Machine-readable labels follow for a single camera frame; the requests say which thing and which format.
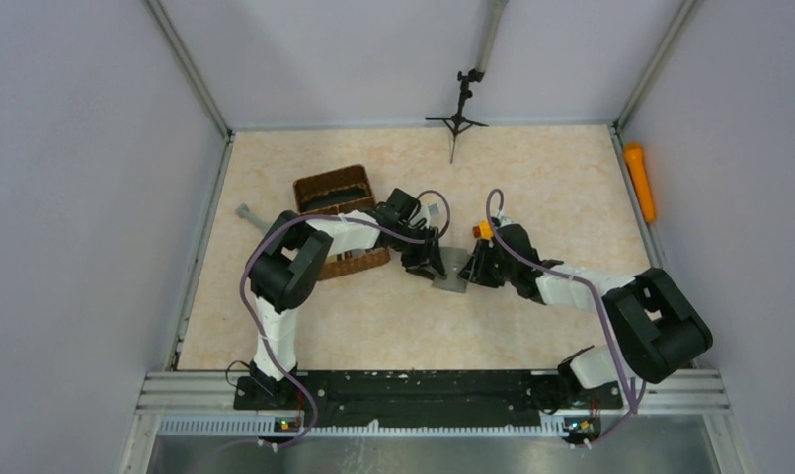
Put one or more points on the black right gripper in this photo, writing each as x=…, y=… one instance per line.
x=487, y=263

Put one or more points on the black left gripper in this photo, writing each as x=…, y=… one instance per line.
x=421, y=252

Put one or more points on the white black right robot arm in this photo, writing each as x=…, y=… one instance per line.
x=652, y=330

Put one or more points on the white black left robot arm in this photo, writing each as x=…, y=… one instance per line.
x=283, y=270

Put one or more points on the yellow red toy brick car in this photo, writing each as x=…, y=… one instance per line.
x=483, y=230

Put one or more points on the brown wicker basket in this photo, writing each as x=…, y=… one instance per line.
x=340, y=191

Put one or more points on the orange flashlight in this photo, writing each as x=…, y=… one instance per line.
x=634, y=158

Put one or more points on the grey dumbbell-shaped plastic part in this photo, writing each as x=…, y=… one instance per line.
x=245, y=213

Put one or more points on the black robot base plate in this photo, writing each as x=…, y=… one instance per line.
x=545, y=391

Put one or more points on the black camera tripod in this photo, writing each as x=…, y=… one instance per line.
x=457, y=123

